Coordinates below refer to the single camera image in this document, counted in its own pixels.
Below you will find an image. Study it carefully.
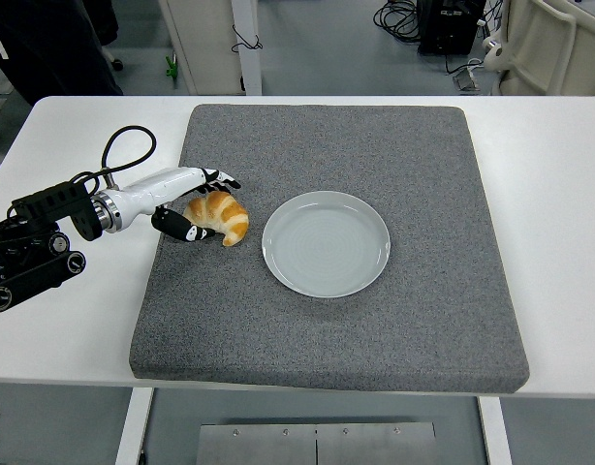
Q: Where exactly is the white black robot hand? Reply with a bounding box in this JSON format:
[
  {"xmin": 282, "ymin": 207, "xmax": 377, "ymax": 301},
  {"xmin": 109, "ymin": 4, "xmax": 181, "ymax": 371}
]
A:
[{"xmin": 111, "ymin": 166, "xmax": 242, "ymax": 244}]

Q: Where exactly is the golden croissant bread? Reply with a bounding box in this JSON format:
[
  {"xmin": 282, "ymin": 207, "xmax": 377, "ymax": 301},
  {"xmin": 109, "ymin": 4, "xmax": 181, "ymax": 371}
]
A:
[{"xmin": 182, "ymin": 190, "xmax": 251, "ymax": 248}]

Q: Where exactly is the round grey plate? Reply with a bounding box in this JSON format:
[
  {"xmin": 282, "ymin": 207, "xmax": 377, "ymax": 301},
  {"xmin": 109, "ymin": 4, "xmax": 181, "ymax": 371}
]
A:
[{"xmin": 261, "ymin": 190, "xmax": 391, "ymax": 299}]

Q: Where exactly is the grey metal plate with screws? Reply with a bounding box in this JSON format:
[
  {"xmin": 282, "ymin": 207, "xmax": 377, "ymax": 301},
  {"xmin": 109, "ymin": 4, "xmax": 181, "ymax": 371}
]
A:
[{"xmin": 196, "ymin": 421, "xmax": 439, "ymax": 465}]

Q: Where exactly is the white cabinet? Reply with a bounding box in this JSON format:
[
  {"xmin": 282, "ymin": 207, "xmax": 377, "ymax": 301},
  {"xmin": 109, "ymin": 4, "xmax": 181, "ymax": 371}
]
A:
[{"xmin": 157, "ymin": 0, "xmax": 245, "ymax": 97}]

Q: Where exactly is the grey square foam mat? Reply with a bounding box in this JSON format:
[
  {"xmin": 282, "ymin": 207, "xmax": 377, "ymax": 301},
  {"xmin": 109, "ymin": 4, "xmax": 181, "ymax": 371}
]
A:
[{"xmin": 128, "ymin": 103, "xmax": 530, "ymax": 394}]

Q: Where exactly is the person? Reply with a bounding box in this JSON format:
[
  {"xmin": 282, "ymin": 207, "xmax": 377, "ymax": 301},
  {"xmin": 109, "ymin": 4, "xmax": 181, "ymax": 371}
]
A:
[{"xmin": 0, "ymin": 0, "xmax": 124, "ymax": 106}]

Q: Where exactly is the white table leg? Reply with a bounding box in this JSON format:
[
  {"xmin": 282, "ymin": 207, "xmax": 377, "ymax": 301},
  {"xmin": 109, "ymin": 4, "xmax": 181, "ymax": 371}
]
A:
[
  {"xmin": 113, "ymin": 387, "xmax": 156, "ymax": 465},
  {"xmin": 476, "ymin": 394, "xmax": 515, "ymax": 465}
]

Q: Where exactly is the small grey floor box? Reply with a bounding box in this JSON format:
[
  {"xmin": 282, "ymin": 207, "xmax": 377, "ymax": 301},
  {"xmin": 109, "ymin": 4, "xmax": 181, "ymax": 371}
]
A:
[{"xmin": 452, "ymin": 67, "xmax": 481, "ymax": 92}]

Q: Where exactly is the black computer case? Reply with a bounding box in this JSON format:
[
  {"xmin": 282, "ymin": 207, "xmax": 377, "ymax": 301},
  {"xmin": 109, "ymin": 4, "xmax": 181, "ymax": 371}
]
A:
[{"xmin": 417, "ymin": 0, "xmax": 487, "ymax": 55}]

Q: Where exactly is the cream machine housing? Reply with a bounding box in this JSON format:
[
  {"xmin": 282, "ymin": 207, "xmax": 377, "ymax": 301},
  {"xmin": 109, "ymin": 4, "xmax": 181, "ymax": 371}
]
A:
[{"xmin": 481, "ymin": 0, "xmax": 595, "ymax": 98}]

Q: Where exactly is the white square post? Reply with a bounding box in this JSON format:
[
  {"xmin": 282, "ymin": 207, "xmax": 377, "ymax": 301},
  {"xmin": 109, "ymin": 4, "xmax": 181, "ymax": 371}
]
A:
[{"xmin": 229, "ymin": 0, "xmax": 264, "ymax": 97}]

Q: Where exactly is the thin black cable on post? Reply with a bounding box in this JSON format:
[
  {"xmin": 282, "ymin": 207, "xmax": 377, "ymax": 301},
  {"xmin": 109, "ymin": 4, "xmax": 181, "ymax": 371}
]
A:
[{"xmin": 231, "ymin": 23, "xmax": 265, "ymax": 53}]

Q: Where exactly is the black cable bundle on floor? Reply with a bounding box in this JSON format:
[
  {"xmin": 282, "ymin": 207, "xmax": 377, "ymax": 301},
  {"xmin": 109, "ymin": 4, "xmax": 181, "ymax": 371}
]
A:
[{"xmin": 373, "ymin": 0, "xmax": 423, "ymax": 45}]

